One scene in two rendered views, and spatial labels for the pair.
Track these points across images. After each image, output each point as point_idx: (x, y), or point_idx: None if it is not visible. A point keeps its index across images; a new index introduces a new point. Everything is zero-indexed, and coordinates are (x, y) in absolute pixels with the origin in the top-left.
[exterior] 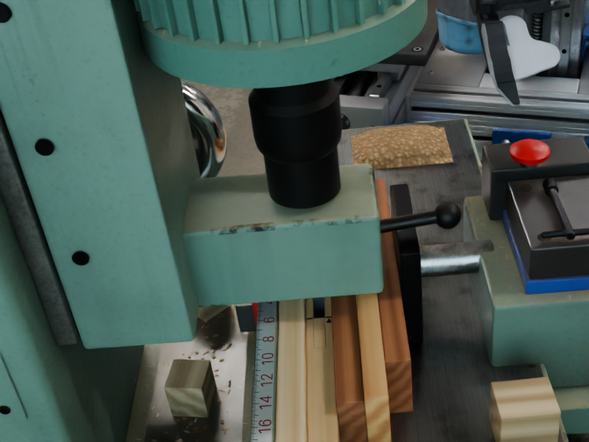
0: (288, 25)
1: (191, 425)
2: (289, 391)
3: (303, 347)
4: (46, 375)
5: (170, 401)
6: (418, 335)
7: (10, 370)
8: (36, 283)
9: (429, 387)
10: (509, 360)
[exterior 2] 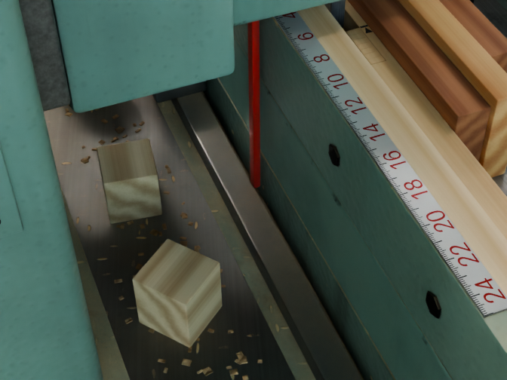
0: None
1: (144, 229)
2: (388, 115)
3: (368, 62)
4: (52, 154)
5: (110, 202)
6: None
7: (6, 151)
8: (19, 3)
9: None
10: None
